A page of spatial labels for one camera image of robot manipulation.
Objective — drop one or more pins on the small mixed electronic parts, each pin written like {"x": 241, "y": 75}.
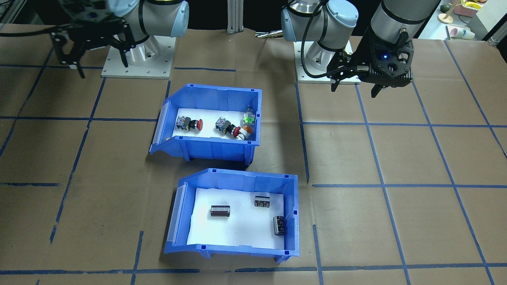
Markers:
{"x": 210, "y": 118}

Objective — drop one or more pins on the green push button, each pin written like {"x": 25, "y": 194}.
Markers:
{"x": 248, "y": 118}

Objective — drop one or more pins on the metal V-frame bar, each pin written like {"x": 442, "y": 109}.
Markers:
{"x": 8, "y": 10}

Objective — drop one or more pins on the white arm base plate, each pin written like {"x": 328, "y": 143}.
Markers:
{"x": 158, "y": 67}
{"x": 317, "y": 80}

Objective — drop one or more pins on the blue plastic capacitor bin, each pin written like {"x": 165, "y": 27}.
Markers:
{"x": 237, "y": 180}

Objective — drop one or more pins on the black frame cover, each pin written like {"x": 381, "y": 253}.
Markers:
{"x": 210, "y": 12}

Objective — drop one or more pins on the dark brown cylindrical capacitor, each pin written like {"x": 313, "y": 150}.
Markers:
{"x": 279, "y": 225}
{"x": 262, "y": 202}
{"x": 220, "y": 211}

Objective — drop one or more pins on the aluminium frame bar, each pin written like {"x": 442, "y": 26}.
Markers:
{"x": 498, "y": 37}

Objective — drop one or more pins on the orange white push button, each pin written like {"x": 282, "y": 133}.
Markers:
{"x": 245, "y": 132}

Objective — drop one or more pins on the red mushroom push button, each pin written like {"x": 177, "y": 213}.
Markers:
{"x": 186, "y": 123}
{"x": 223, "y": 124}

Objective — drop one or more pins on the blue plastic push-button bin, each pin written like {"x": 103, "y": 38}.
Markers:
{"x": 214, "y": 150}

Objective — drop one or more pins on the yellow plastic toy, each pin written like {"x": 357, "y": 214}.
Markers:
{"x": 473, "y": 4}

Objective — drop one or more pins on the wooden toy stand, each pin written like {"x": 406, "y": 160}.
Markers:
{"x": 446, "y": 16}

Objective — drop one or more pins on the pastel paper cup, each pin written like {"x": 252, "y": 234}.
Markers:
{"x": 461, "y": 32}

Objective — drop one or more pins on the aluminium extrusion post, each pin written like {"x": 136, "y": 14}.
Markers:
{"x": 235, "y": 16}

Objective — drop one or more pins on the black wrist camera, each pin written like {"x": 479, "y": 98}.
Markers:
{"x": 398, "y": 71}
{"x": 92, "y": 16}

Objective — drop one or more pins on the white foam pad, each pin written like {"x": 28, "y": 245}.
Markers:
{"x": 237, "y": 231}

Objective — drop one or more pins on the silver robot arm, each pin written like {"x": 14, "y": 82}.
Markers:
{"x": 158, "y": 19}
{"x": 336, "y": 23}

